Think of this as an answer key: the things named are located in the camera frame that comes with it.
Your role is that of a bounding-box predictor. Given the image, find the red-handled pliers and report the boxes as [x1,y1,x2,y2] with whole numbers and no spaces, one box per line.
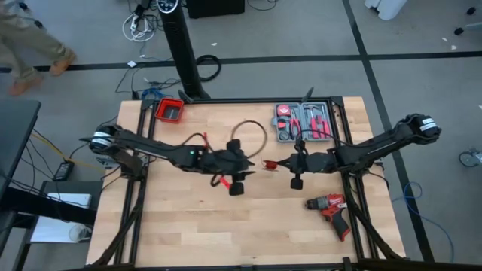
[288,118,302,140]

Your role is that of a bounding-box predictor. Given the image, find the clear plastic cup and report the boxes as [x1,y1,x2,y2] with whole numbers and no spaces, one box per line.
[68,224,93,243]

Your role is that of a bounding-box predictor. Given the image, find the black desk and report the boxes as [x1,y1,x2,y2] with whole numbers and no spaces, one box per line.
[0,99,41,189]

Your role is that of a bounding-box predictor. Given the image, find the white power strip with cables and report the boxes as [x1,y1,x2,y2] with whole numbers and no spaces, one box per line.
[122,13,156,42]

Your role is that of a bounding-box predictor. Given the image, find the black power adapter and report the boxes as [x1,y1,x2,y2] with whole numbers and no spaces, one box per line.
[52,160,75,181]

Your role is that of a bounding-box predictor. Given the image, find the person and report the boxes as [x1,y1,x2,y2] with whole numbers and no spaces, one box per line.
[0,0,78,97]

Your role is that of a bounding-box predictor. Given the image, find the long blue floor cable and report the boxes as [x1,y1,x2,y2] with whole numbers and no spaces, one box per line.
[391,181,456,264]

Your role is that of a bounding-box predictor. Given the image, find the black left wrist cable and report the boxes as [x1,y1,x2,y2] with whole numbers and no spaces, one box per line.
[180,119,269,160]

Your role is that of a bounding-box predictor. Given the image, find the short blue floor cable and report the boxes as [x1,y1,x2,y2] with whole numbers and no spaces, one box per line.
[141,87,174,101]

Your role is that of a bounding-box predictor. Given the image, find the black cart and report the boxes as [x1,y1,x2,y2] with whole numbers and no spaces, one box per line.
[0,179,105,271]

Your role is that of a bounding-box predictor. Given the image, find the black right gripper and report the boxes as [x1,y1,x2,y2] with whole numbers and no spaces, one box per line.
[277,139,339,190]

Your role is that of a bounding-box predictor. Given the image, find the white sheet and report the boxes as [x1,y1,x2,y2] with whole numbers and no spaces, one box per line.
[47,193,93,210]

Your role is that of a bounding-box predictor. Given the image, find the red cordless drill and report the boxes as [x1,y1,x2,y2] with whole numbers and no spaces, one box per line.
[304,193,352,242]

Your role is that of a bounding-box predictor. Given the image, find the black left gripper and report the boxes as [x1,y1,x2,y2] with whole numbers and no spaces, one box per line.
[205,138,257,196]

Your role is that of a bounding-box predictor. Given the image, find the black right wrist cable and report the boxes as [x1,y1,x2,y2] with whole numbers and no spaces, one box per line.
[295,129,353,148]

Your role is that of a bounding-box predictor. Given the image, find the white plastic container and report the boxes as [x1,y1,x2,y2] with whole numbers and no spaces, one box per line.
[364,0,408,21]

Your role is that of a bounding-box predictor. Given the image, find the black box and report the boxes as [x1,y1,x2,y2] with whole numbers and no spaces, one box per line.
[187,0,246,19]

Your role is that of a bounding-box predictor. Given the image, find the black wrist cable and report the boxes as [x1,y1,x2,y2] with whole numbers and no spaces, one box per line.
[180,119,269,160]
[295,129,353,148]

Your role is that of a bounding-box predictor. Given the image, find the yellow cable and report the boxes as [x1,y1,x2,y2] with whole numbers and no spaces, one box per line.
[32,132,106,173]

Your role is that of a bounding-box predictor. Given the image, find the black tower fan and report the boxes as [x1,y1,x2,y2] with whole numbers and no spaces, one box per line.
[156,0,211,101]

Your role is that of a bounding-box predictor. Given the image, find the grey metal clamp bracket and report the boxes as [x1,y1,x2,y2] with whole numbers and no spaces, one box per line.
[96,156,122,170]

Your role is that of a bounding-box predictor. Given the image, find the red plastic bin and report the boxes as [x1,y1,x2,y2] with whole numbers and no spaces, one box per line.
[154,97,185,124]

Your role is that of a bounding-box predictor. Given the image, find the grey caster wheel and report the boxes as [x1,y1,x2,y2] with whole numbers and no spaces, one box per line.
[458,148,482,169]

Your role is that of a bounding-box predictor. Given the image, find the black coiled floor cable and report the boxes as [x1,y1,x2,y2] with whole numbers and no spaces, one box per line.
[195,54,222,83]

